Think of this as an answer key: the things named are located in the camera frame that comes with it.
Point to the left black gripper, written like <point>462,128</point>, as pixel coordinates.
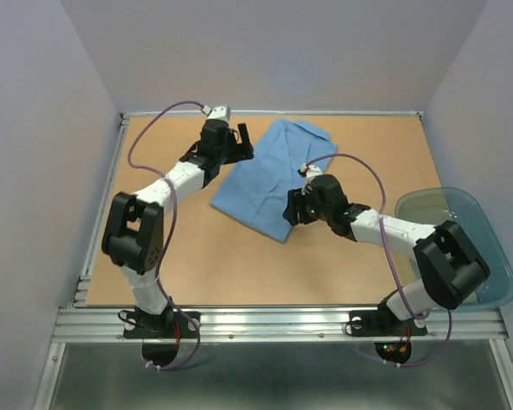
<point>242,151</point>

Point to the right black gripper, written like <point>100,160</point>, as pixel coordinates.
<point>296,200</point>

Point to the blue long sleeve shirt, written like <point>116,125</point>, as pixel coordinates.
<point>255,192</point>

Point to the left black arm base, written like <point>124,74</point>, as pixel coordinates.
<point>184,324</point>

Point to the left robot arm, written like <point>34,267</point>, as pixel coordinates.
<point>134,237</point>

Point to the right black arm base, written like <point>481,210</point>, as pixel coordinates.
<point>394,343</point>

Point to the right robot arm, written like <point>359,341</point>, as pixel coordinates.
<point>451,268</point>

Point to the translucent teal plastic bin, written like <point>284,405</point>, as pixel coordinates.
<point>436,205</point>

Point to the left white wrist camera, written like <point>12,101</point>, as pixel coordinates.
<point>222,112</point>

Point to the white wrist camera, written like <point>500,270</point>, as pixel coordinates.
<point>309,172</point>
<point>222,112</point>

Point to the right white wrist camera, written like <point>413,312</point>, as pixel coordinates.
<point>309,172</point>

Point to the aluminium mounting rail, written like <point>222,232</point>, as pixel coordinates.
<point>304,323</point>

